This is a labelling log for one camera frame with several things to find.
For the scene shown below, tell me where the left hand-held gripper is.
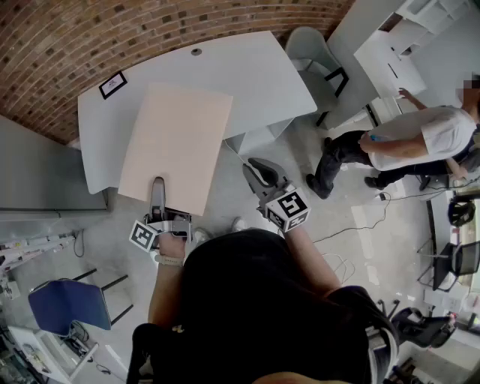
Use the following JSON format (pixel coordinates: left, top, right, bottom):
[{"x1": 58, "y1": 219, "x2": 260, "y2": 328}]
[{"x1": 129, "y1": 176, "x2": 194, "y2": 252}]

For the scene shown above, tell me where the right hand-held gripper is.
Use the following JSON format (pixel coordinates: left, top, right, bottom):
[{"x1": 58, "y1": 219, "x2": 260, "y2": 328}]
[{"x1": 241, "y1": 157, "x2": 312, "y2": 234}]

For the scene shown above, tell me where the beige cardboard sheet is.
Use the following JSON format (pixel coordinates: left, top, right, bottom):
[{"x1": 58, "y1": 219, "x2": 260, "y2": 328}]
[{"x1": 117, "y1": 82, "x2": 234, "y2": 217}]

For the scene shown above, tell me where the person's right forearm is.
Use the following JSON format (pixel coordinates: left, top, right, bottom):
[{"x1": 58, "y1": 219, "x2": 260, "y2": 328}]
[{"x1": 283, "y1": 226, "x2": 343, "y2": 298}]

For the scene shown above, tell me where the person's left forearm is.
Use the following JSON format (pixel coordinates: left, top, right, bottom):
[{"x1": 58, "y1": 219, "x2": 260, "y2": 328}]
[{"x1": 148, "y1": 262, "x2": 188, "y2": 329}]

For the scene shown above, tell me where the person's left hand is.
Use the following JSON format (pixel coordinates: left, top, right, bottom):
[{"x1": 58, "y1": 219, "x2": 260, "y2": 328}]
[{"x1": 157, "y1": 232, "x2": 188, "y2": 259}]

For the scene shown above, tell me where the person's left white shoe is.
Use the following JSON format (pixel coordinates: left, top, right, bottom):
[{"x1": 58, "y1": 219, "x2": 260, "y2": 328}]
[{"x1": 192, "y1": 226, "x2": 212, "y2": 245}]

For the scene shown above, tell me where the beige wristwatch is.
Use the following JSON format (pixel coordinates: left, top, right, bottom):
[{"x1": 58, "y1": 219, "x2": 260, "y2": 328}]
[{"x1": 154, "y1": 253, "x2": 185, "y2": 268}]

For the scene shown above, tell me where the white table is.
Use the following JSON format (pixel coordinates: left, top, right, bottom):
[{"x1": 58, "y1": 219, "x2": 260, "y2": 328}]
[{"x1": 77, "y1": 31, "x2": 319, "y2": 195}]

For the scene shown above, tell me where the black framed sign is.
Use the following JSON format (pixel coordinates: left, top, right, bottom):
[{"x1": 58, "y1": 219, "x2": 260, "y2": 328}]
[{"x1": 98, "y1": 70, "x2": 129, "y2": 101}]

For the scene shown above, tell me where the grey partition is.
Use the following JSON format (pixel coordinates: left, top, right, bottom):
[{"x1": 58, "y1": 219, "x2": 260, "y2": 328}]
[{"x1": 0, "y1": 114, "x2": 110, "y2": 223}]

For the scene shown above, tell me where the person's black shirt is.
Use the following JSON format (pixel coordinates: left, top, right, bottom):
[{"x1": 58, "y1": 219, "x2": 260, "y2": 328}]
[{"x1": 127, "y1": 228, "x2": 401, "y2": 384}]

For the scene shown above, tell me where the grey chair with black legs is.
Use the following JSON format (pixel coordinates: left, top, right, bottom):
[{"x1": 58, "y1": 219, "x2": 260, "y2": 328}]
[{"x1": 284, "y1": 25, "x2": 350, "y2": 129}]

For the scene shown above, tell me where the blue chair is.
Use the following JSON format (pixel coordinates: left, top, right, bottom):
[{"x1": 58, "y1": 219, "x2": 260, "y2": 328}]
[{"x1": 28, "y1": 267, "x2": 135, "y2": 338}]

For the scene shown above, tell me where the white desk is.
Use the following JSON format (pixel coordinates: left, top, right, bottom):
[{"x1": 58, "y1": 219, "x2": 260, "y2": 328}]
[{"x1": 325, "y1": 0, "x2": 404, "y2": 131}]

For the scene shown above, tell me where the white cabinet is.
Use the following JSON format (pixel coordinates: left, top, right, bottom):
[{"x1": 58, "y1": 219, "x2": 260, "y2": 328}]
[{"x1": 353, "y1": 0, "x2": 480, "y2": 101}]

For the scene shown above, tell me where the black mesh chair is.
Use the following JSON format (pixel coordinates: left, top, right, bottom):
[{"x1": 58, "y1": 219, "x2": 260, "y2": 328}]
[{"x1": 417, "y1": 239, "x2": 480, "y2": 293}]

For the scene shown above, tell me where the black office swivel chair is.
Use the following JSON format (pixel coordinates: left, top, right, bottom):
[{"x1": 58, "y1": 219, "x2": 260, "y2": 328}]
[{"x1": 391, "y1": 306, "x2": 458, "y2": 349}]

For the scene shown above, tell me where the black floor cable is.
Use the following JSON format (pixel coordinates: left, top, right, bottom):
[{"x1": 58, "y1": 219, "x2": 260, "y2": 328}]
[{"x1": 312, "y1": 190, "x2": 393, "y2": 244}]

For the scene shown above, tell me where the white floor cable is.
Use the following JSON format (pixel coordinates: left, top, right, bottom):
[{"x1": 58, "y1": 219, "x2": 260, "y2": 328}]
[{"x1": 321, "y1": 252, "x2": 356, "y2": 285}]

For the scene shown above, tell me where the grey head strap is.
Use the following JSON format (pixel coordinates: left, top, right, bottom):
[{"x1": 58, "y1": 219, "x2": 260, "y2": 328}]
[{"x1": 364, "y1": 325, "x2": 400, "y2": 377}]

